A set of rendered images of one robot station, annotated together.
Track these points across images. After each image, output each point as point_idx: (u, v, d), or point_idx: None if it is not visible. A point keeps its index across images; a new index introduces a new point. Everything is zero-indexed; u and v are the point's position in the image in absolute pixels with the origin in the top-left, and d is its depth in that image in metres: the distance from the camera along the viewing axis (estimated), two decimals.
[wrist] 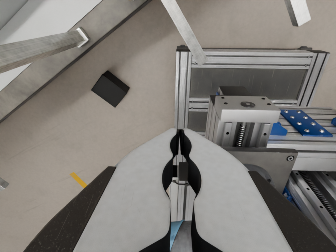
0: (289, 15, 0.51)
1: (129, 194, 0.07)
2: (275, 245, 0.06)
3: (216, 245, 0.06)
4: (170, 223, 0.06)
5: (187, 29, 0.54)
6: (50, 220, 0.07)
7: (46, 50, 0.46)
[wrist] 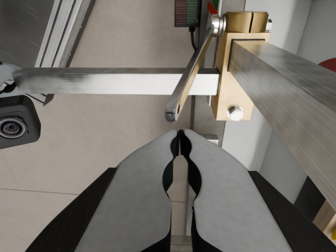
0: (43, 67, 0.30)
1: (130, 195, 0.07)
2: (275, 245, 0.06)
3: (216, 245, 0.06)
4: (170, 223, 0.06)
5: None
6: (51, 220, 0.07)
7: None
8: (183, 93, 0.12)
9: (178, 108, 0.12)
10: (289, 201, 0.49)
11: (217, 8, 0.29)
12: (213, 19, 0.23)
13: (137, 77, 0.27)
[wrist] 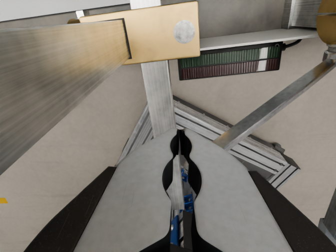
0: (328, 211, 0.31)
1: (129, 194, 0.07)
2: (275, 245, 0.06)
3: (216, 245, 0.06)
4: (170, 223, 0.06)
5: (173, 160, 0.29)
6: (50, 220, 0.07)
7: None
8: None
9: None
10: None
11: None
12: (322, 59, 0.20)
13: None
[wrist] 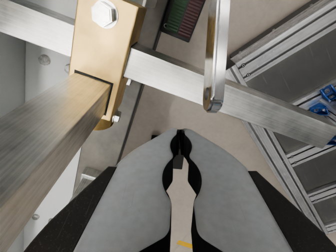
0: None
1: (129, 194, 0.07)
2: (275, 245, 0.06)
3: (216, 245, 0.06)
4: (170, 223, 0.06)
5: (255, 103, 0.21)
6: (50, 220, 0.07)
7: None
8: (205, 73, 0.10)
9: (210, 87, 0.09)
10: None
11: None
12: None
13: None
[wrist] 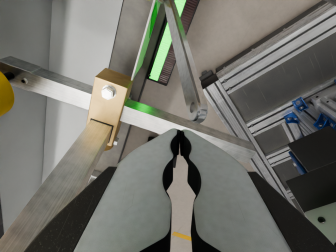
0: None
1: (129, 194, 0.07)
2: (275, 246, 0.06)
3: (215, 246, 0.06)
4: (170, 223, 0.06)
5: (201, 136, 0.34)
6: (51, 220, 0.07)
7: None
8: (186, 99, 0.12)
9: (193, 102, 0.11)
10: None
11: (155, 3, 0.28)
12: (164, 3, 0.22)
13: None
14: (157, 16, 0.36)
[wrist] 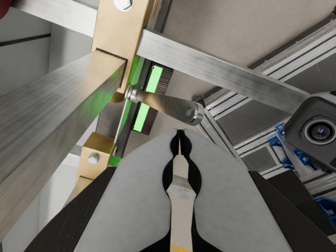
0: None
1: (129, 194, 0.07)
2: (275, 245, 0.06)
3: (216, 245, 0.06)
4: (170, 223, 0.06)
5: (175, 188, 0.40)
6: (50, 220, 0.07)
7: None
8: (179, 116, 0.13)
9: (188, 109, 0.12)
10: None
11: None
12: (134, 101, 0.28)
13: (188, 69, 0.25)
14: (137, 83, 0.43)
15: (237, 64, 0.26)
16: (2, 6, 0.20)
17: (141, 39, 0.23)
